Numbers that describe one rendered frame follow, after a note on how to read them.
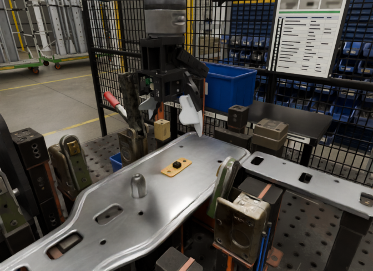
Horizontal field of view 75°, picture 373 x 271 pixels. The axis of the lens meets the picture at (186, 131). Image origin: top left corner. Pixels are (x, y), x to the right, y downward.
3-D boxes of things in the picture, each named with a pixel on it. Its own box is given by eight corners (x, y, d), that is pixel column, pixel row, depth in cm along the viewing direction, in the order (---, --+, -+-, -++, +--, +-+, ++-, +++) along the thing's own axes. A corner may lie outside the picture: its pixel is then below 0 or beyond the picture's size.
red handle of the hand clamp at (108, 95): (134, 132, 64) (100, 91, 68) (132, 137, 65) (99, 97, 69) (146, 127, 67) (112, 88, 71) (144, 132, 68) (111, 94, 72)
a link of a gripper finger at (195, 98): (186, 118, 51) (167, 81, 51) (192, 115, 53) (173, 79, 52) (202, 109, 48) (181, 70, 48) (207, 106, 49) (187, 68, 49)
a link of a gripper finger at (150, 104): (128, 116, 57) (141, 89, 51) (147, 109, 61) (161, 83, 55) (136, 126, 57) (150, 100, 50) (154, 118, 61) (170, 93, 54)
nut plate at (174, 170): (171, 177, 57) (171, 173, 57) (160, 172, 59) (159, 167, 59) (192, 162, 63) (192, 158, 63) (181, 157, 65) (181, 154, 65)
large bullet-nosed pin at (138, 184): (139, 206, 51) (136, 180, 48) (129, 199, 53) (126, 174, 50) (150, 197, 53) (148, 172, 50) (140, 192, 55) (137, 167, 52)
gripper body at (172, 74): (137, 99, 50) (132, 36, 45) (166, 89, 56) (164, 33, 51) (165, 106, 46) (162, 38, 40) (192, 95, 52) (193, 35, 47)
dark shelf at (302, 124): (316, 147, 70) (318, 138, 69) (119, 93, 120) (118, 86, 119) (331, 124, 86) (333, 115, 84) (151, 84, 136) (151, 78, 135)
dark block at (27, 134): (63, 281, 65) (16, 143, 47) (51, 266, 69) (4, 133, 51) (81, 267, 69) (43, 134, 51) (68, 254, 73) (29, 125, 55)
